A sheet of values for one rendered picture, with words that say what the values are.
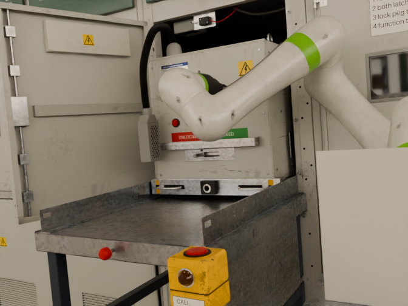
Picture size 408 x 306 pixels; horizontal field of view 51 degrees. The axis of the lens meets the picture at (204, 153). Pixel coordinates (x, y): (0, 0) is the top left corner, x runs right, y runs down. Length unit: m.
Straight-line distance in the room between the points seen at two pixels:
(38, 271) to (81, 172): 0.99
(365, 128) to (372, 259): 0.45
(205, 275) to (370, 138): 0.66
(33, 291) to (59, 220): 1.29
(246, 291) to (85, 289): 1.27
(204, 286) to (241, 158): 0.83
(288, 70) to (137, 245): 0.60
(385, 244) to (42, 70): 1.26
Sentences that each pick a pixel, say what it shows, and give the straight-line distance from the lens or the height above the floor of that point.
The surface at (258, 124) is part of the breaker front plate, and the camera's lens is 1.48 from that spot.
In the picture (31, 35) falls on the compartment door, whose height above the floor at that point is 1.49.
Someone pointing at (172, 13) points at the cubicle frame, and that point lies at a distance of 1.85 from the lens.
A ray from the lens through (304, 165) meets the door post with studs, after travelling 1.58.
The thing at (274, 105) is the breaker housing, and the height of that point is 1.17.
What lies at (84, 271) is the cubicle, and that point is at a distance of 2.30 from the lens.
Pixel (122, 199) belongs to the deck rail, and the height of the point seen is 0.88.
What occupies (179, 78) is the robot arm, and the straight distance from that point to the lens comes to 1.13.
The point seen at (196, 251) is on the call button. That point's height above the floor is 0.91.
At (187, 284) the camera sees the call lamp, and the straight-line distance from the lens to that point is 0.75.
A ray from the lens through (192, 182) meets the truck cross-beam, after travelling 1.61.
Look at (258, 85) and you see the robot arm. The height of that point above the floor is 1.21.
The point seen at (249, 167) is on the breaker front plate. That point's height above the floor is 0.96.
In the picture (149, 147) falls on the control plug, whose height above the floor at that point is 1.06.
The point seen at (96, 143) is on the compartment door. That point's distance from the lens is 1.73.
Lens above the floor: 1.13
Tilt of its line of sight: 4 degrees down
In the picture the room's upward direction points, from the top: 5 degrees counter-clockwise
